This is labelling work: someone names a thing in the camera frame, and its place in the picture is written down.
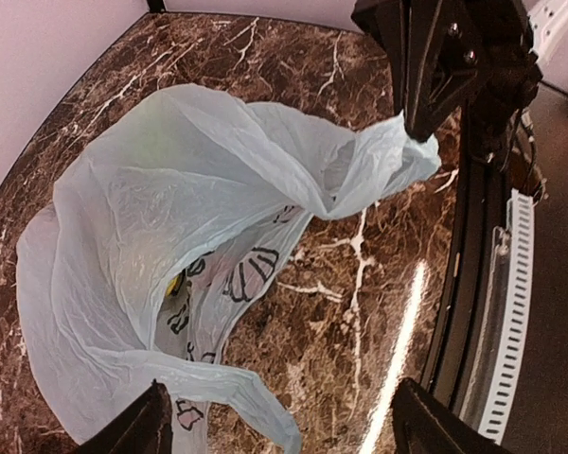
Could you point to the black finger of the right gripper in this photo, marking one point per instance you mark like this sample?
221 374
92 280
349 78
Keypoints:
432 47

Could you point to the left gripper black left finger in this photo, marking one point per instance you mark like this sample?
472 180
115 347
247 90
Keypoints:
143 427

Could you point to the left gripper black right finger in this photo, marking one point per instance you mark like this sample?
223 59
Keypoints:
421 424

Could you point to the white slotted cable duct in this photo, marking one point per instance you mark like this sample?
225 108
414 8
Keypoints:
520 227

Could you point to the left black frame post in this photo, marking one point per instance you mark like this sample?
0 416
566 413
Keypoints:
156 6

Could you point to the black front table rail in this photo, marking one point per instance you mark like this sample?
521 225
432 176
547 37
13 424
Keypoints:
480 206

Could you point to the light blue plastic bag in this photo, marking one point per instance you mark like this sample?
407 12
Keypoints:
164 231

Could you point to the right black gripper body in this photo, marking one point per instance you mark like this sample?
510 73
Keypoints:
489 67

